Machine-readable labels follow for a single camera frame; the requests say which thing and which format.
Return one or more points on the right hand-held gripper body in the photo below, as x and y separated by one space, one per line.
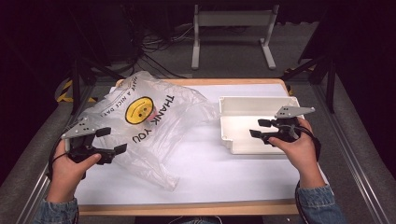
288 127

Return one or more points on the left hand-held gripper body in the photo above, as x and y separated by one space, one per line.
77 128

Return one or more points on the white plastic box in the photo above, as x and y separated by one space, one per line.
239 124

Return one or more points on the clear plastic bag smiley print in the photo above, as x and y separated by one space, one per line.
174 124

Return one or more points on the person's right hand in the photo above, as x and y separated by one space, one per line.
302 155

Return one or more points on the person's left hand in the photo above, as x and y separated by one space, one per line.
65 177

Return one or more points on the yellow black striped tape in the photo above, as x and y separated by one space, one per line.
63 93

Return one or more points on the black tripod stand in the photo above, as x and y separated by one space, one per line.
76 84
330 87

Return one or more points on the white paper sheet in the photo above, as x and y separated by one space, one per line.
218 174

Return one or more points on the wooden table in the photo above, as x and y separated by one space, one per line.
186 210

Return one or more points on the white metal stand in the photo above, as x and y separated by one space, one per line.
233 18

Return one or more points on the aluminium rail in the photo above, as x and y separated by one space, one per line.
358 168
34 193

